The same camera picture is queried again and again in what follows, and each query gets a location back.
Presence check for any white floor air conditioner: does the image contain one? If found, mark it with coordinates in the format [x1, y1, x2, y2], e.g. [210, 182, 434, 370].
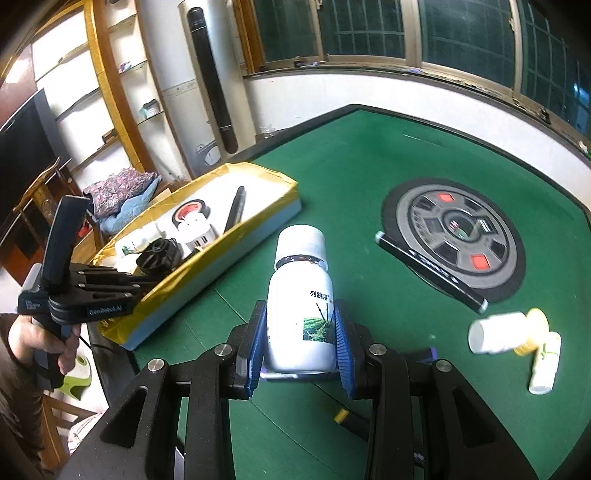
[139, 0, 259, 181]

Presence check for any grey round table centre panel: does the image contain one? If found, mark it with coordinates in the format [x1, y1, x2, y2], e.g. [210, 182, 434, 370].
[381, 178, 527, 303]

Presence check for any black round fan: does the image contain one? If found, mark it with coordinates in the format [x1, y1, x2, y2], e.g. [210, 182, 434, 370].
[135, 237, 183, 277]

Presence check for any black pen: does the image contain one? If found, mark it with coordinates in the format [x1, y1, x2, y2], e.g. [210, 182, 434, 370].
[223, 186, 245, 234]

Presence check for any light wooden chair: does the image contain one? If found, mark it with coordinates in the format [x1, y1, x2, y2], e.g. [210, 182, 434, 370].
[44, 390, 109, 469]

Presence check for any white plug adapter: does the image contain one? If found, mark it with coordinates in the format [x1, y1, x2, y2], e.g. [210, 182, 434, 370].
[178, 215, 220, 254]

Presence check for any black television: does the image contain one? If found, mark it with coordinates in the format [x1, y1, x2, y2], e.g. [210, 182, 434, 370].
[0, 88, 61, 222]

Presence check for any window with wooden frame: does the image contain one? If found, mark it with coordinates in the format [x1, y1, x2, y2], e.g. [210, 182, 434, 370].
[235, 0, 591, 153]

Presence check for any large white labelled bottle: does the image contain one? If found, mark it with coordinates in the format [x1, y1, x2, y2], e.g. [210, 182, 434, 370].
[267, 224, 337, 374]

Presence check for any slim white tube bottle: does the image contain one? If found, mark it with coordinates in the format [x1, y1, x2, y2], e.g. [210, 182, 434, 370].
[529, 331, 561, 395]

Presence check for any blue quilted cloth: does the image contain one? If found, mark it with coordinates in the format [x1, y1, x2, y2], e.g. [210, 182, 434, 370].
[99, 185, 161, 234]

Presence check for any person's left hand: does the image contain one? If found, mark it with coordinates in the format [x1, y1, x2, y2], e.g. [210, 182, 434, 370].
[8, 315, 80, 371]

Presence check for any black tool with yellow ends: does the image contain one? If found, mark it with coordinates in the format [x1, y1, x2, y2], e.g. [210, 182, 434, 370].
[333, 406, 370, 444]

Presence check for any green white plastic stool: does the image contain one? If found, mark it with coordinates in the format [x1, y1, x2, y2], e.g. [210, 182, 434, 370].
[55, 353, 93, 400]

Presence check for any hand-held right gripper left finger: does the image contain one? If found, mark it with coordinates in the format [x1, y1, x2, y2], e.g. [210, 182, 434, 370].
[60, 300, 269, 480]

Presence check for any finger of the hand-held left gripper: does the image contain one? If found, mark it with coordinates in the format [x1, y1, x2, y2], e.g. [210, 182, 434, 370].
[85, 281, 156, 304]
[69, 262, 149, 284]

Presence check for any white plastic bottle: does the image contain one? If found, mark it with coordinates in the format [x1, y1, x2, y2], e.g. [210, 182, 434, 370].
[468, 311, 529, 355]

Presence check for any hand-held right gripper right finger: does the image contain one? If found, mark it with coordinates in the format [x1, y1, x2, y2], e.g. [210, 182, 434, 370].
[332, 300, 539, 480]

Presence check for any floral cloth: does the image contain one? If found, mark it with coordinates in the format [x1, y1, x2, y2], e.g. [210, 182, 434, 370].
[83, 168, 160, 217]

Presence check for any small white bottle green label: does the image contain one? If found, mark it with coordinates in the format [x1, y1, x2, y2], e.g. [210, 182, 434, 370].
[117, 224, 162, 261]

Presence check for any yellow round lid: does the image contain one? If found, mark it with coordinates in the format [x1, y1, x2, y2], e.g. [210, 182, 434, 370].
[512, 308, 550, 357]

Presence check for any person's left forearm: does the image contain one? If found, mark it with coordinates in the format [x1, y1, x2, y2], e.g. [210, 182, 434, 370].
[0, 355, 51, 467]

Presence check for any dark wooden chair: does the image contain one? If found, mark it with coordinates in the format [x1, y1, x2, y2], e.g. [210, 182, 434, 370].
[11, 157, 100, 259]

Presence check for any wooden framed glass shelf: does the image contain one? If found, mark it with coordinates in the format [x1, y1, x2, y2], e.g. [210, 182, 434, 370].
[28, 0, 163, 182]

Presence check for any black tape roll red core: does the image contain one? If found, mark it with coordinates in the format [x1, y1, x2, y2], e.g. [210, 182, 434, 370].
[173, 199, 211, 229]

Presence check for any yellow-edged white tray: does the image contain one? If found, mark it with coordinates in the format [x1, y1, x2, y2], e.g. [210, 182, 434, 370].
[90, 161, 301, 352]

